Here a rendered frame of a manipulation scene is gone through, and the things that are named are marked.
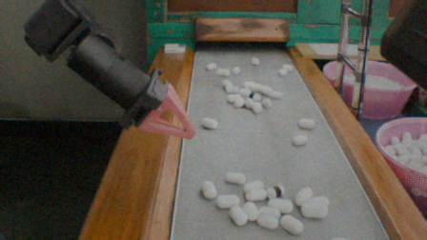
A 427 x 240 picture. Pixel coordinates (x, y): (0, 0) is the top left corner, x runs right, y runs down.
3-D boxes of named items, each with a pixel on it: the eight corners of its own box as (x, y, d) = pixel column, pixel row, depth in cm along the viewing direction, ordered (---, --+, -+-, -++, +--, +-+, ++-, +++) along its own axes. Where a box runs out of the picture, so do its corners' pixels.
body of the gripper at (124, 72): (166, 73, 65) (127, 43, 63) (159, 98, 56) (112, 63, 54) (139, 105, 67) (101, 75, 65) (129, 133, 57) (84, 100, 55)
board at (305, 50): (302, 58, 129) (303, 54, 129) (294, 46, 143) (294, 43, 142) (404, 61, 129) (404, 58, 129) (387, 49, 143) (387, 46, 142)
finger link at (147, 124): (209, 106, 67) (159, 68, 64) (209, 126, 60) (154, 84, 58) (180, 137, 69) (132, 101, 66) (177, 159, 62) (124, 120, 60)
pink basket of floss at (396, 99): (387, 133, 102) (393, 97, 99) (301, 103, 120) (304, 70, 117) (426, 107, 119) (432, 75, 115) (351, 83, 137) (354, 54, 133)
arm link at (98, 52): (55, 65, 56) (80, 30, 54) (68, 53, 62) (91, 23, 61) (96, 96, 57) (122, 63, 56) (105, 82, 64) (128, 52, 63)
